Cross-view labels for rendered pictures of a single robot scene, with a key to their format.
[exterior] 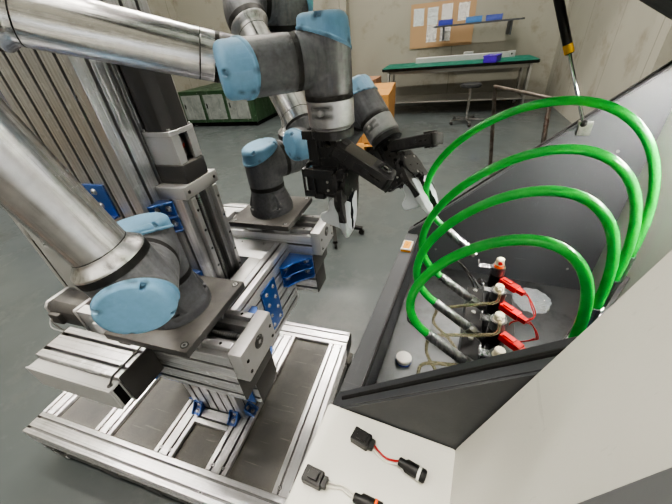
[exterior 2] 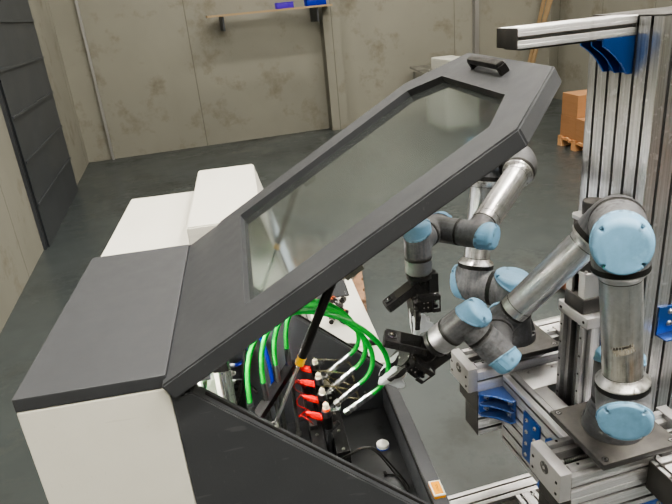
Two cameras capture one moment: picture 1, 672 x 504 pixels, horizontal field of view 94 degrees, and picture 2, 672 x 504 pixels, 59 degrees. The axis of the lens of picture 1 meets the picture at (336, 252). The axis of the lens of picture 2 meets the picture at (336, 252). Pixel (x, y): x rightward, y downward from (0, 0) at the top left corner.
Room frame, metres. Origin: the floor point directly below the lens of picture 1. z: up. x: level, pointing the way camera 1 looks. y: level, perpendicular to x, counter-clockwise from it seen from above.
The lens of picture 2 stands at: (1.68, -1.03, 2.11)
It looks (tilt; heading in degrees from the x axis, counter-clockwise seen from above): 22 degrees down; 147
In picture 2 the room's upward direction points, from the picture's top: 6 degrees counter-clockwise
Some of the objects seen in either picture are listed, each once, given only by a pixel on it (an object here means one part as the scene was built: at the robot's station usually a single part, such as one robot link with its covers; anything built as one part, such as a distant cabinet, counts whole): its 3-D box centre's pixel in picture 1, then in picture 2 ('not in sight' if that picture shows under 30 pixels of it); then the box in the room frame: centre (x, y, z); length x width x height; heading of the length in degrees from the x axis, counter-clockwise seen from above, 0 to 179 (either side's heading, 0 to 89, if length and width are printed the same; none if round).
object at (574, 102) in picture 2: not in sight; (614, 118); (-2.80, 6.58, 0.36); 1.23 x 0.91 x 0.72; 69
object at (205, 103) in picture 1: (237, 101); not in sight; (8.55, 2.02, 0.38); 1.91 x 1.75 x 0.75; 70
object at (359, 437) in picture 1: (387, 453); not in sight; (0.22, -0.05, 0.99); 0.12 x 0.02 x 0.02; 54
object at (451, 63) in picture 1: (453, 82); not in sight; (7.12, -2.75, 0.51); 2.81 x 1.12 x 1.02; 70
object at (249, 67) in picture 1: (256, 66); (440, 229); (0.53, 0.09, 1.50); 0.11 x 0.11 x 0.08; 18
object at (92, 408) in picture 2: not in sight; (187, 452); (0.00, -0.61, 0.75); 1.40 x 0.28 x 1.50; 154
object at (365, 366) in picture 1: (389, 313); (413, 457); (0.62, -0.13, 0.87); 0.62 x 0.04 x 0.16; 154
